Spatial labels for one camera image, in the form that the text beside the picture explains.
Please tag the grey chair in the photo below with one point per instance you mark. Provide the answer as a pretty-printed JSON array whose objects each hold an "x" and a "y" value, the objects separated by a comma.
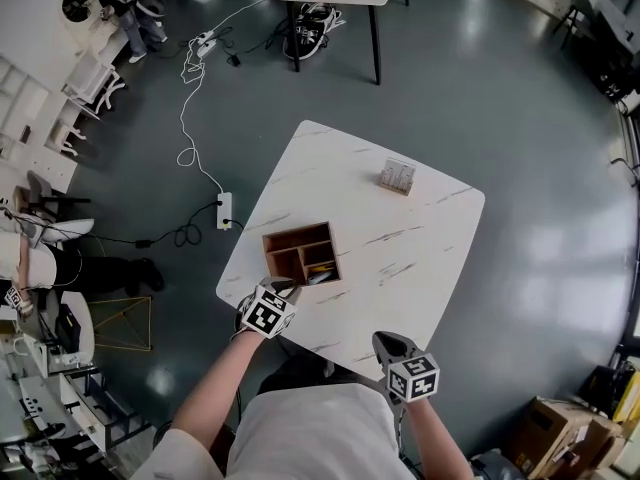
[{"x": 575, "y": 15}]

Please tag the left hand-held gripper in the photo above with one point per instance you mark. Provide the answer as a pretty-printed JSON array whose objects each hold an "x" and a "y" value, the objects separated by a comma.
[{"x": 267, "y": 314}]

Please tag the person's left forearm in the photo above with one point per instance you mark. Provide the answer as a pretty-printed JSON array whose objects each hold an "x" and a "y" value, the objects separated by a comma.
[{"x": 215, "y": 393}]

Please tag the white office chair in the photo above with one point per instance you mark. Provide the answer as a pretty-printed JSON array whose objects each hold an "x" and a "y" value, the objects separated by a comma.
[{"x": 92, "y": 85}]

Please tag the person's dark legs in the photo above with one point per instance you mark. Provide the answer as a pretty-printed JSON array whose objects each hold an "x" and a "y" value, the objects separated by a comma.
[{"x": 300, "y": 373}]

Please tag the black rectangular case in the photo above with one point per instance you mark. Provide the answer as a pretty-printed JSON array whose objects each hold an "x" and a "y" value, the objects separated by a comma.
[{"x": 68, "y": 328}]

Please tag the white power strip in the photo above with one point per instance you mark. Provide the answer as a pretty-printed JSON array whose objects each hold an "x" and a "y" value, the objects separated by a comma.
[
  {"x": 206, "y": 36},
  {"x": 207, "y": 49},
  {"x": 224, "y": 210}
]

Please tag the black white backpack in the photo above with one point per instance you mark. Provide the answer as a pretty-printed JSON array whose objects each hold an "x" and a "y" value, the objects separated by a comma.
[{"x": 312, "y": 30}]

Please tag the person's right forearm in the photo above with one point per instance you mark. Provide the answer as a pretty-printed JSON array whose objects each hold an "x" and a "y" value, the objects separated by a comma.
[{"x": 435, "y": 438}]

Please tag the brown cardboard box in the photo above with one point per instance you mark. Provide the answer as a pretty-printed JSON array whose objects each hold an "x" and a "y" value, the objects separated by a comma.
[{"x": 550, "y": 433}]

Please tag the round white mirror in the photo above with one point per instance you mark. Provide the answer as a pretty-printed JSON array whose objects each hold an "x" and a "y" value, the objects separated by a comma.
[{"x": 76, "y": 5}]

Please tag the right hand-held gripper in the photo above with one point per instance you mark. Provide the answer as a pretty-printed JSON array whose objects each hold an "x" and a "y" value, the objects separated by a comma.
[{"x": 414, "y": 378}]

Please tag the white marble table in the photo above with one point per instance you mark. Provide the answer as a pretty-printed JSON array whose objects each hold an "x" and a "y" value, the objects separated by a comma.
[{"x": 410, "y": 268}]

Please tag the round white table gold frame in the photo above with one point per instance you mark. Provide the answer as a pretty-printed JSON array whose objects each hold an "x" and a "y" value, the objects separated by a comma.
[{"x": 85, "y": 318}]

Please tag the black power adapter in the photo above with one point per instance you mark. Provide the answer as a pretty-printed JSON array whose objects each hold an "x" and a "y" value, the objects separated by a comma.
[{"x": 234, "y": 60}]

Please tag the brown wooden compartment box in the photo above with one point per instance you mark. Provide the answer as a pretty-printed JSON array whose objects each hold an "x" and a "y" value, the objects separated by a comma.
[{"x": 281, "y": 267}]

